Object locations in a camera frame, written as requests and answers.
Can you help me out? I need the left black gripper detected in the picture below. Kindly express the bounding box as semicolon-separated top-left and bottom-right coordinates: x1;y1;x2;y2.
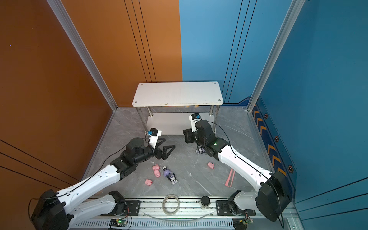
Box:
134;137;175;167

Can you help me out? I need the black white kuromi figure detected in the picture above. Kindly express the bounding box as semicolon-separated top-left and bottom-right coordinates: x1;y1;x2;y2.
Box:
196;146;207;155
169;175;178;185

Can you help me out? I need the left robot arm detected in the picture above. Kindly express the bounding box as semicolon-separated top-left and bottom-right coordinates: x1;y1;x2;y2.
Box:
28;138;175;230

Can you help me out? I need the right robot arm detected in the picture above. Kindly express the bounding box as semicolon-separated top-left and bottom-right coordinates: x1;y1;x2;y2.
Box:
183;113;291;223

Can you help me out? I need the white two-tier shelf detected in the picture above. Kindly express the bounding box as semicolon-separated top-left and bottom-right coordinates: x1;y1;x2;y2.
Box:
132;81;223;136

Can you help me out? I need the pink pig toy lower middle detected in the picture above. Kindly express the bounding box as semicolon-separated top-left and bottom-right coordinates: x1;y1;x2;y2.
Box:
154;170;161;178

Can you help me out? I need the purple Kuromi figure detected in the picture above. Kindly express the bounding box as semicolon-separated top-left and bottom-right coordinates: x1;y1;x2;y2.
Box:
162;166;176;181

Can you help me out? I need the pink pig toy front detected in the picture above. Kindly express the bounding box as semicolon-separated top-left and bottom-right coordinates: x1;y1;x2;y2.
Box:
145;179;153;186

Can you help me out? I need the pink utility knife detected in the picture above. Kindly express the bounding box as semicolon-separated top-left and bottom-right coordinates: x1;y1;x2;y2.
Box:
225;169;236;187

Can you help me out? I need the black capped small jar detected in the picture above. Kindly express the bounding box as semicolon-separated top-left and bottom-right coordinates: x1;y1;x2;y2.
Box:
200;195;211;209

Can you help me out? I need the green circuit board left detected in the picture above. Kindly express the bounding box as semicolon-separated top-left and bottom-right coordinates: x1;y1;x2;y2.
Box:
109;219;129;228

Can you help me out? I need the green circuit board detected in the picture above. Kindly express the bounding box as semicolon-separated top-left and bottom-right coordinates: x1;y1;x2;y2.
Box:
239;218;254;226
109;219;129;228

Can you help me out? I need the green circuit board right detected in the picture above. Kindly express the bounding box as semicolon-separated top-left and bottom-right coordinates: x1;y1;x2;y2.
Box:
239;218;254;226

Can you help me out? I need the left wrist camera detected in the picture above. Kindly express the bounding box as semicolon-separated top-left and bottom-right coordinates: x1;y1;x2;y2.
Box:
148;128;162;149

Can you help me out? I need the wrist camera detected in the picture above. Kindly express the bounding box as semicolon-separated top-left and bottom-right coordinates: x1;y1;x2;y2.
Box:
189;113;202;133
148;128;162;149

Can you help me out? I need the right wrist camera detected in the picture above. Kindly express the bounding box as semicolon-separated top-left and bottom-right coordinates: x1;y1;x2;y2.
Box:
189;113;202;133

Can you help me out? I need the coiled clear cable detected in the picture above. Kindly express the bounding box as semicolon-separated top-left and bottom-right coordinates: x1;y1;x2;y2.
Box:
161;194;181;216

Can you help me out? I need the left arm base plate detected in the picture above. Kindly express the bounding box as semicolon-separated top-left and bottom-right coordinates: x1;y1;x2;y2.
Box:
100;200;141;217

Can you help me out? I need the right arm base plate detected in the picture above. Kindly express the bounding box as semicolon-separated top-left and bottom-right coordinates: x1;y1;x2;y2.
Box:
216;200;256;216

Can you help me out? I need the aluminium frame post right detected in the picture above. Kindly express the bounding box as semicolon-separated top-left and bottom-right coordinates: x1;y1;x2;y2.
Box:
247;0;305;112

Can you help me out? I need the aluminium frame post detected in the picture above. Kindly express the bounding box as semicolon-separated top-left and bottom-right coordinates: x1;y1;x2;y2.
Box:
247;0;305;112
47;0;118;112

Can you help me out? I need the aluminium frame post left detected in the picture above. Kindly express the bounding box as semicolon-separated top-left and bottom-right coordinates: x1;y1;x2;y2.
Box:
47;0;118;112

